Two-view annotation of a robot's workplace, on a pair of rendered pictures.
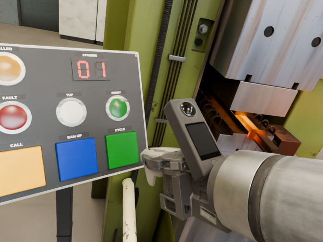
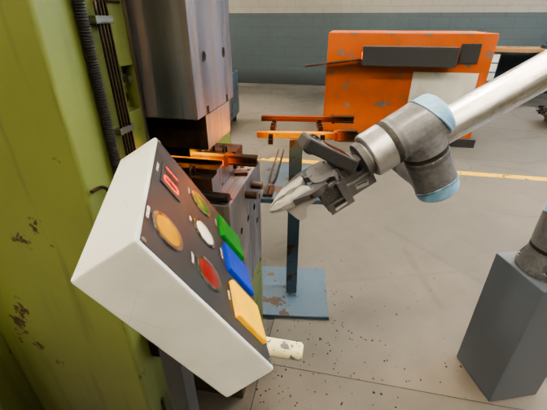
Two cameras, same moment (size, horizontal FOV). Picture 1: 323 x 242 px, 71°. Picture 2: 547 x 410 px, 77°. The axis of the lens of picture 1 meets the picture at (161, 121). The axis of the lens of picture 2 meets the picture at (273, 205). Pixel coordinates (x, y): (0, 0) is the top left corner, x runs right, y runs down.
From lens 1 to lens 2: 55 cm
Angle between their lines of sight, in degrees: 56
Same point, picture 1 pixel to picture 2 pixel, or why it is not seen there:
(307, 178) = (406, 119)
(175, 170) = (336, 178)
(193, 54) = (132, 114)
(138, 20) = (68, 104)
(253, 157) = (376, 132)
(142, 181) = not seen: hidden behind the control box
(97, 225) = not seen: outside the picture
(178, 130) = (327, 153)
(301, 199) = (412, 128)
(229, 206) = (388, 158)
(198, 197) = (350, 182)
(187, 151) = (340, 159)
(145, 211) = not seen: hidden behind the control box
